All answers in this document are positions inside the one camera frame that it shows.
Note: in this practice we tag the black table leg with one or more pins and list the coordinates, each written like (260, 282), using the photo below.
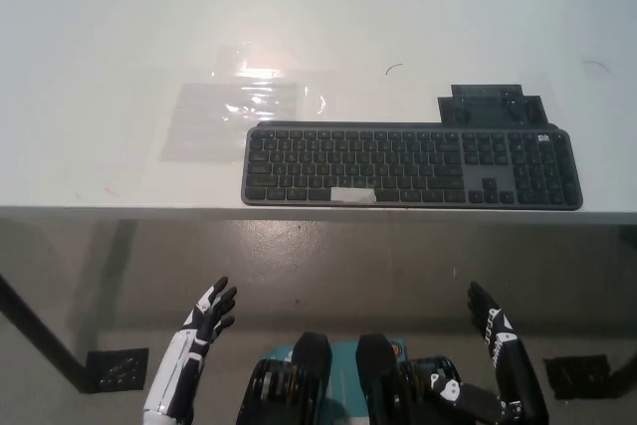
(45, 333)

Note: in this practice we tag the white tape strip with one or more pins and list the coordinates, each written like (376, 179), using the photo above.
(352, 195)

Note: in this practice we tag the thin dark curved strand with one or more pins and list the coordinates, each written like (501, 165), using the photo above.
(393, 67)

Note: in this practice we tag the wrinkled clear plastic film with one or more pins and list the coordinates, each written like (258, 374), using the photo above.
(278, 59)

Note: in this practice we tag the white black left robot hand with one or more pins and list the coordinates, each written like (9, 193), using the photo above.
(199, 325)

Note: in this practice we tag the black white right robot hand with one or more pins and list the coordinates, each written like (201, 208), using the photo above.
(502, 340)

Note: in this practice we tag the grey clear plastic sheet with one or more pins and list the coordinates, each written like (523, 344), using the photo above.
(209, 126)

